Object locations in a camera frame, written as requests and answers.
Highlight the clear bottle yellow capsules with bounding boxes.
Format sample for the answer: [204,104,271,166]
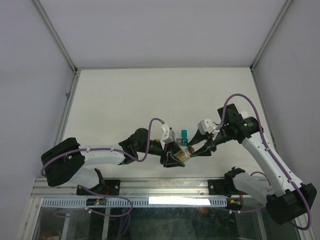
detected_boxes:
[174,148,191,163]

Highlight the grey slotted cable duct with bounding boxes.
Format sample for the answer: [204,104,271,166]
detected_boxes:
[42,197,227,209]

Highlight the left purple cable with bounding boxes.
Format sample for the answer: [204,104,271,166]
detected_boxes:
[40,117,167,177]

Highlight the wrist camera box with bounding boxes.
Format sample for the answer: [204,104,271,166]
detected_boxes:
[197,119,218,135]
[160,122,175,146]

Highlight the right aluminium frame post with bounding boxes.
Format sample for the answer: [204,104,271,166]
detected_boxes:
[250,0,294,71]

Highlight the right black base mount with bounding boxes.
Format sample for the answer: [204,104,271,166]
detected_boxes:
[207,167,246,198]

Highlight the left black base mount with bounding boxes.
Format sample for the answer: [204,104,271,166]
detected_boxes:
[76,168,121,196]

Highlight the weekly pill organizer box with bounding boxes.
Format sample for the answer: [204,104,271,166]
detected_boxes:
[176,129,189,147]

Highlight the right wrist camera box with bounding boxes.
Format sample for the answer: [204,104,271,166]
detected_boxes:
[197,119,218,135]

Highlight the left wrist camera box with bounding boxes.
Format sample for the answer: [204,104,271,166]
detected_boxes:
[160,122,175,146]

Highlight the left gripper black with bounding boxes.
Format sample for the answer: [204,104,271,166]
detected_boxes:
[136,140,186,167]

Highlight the left aluminium frame post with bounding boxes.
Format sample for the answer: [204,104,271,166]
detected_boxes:
[32,0,77,72]

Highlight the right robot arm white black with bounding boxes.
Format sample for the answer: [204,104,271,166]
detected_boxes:
[188,104,317,225]

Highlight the aluminium frame post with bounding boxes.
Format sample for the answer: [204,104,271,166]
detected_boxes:
[32,0,77,72]
[250,0,294,71]

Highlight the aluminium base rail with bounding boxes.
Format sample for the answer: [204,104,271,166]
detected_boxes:
[31,177,224,198]

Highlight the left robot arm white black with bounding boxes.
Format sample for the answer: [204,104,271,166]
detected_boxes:
[41,128,189,195]

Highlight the white pill bottle blue label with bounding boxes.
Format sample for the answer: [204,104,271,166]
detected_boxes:
[240,111,249,118]

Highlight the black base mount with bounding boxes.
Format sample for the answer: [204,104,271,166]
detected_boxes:
[76,168,121,196]
[207,167,246,198]

